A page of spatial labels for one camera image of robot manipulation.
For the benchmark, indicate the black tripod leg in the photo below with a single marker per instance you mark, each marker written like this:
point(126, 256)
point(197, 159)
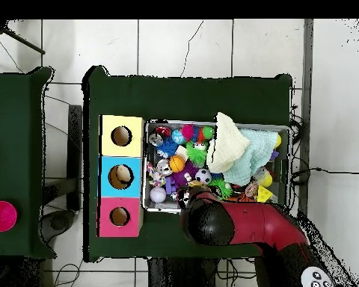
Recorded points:
point(24, 43)

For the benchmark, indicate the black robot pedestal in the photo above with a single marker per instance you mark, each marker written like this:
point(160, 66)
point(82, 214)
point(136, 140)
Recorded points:
point(182, 275)

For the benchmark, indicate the light blue waffle cloth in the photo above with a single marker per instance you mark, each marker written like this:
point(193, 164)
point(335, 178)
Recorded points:
point(254, 155)

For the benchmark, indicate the cream waffle cloth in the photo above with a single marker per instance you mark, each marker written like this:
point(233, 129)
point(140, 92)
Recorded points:
point(227, 146)

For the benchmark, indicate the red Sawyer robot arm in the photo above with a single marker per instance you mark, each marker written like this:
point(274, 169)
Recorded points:
point(257, 221)

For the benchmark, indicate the dark green side tablecloth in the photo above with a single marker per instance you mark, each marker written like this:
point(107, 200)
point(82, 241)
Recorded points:
point(15, 119)

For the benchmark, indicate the wooden box with three holes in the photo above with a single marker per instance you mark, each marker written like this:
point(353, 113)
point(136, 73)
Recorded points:
point(131, 185)

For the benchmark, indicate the grey round base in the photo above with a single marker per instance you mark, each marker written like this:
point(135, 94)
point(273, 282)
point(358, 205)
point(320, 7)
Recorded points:
point(58, 222)

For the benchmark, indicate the green spiky monster with eyes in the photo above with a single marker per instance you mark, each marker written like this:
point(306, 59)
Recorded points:
point(196, 155)

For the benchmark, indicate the silver robot toy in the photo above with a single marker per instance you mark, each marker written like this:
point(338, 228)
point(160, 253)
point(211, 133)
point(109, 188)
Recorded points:
point(184, 195)

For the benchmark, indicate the orange basketball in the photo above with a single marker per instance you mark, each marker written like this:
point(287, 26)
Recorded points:
point(177, 163)

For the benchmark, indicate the pink bowl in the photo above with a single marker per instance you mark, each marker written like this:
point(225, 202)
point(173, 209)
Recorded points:
point(1, 216)

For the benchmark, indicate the yellow cheese wedge toy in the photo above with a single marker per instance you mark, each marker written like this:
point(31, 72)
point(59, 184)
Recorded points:
point(264, 194)

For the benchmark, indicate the multicolour spiky caterpillar toy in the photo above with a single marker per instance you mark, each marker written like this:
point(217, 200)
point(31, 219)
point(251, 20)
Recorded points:
point(188, 131)

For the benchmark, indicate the silver mesh bin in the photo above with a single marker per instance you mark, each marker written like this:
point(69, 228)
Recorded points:
point(164, 207)

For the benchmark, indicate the blue spiky ball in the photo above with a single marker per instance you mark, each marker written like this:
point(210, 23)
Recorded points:
point(167, 146)

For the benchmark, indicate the white baseball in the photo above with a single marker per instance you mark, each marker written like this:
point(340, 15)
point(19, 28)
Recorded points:
point(158, 195)

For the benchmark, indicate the small soccer ball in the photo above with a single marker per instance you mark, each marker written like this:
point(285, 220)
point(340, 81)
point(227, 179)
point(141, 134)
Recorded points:
point(203, 176)

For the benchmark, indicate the black upright panel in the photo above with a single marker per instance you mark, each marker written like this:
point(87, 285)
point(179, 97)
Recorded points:
point(74, 149)

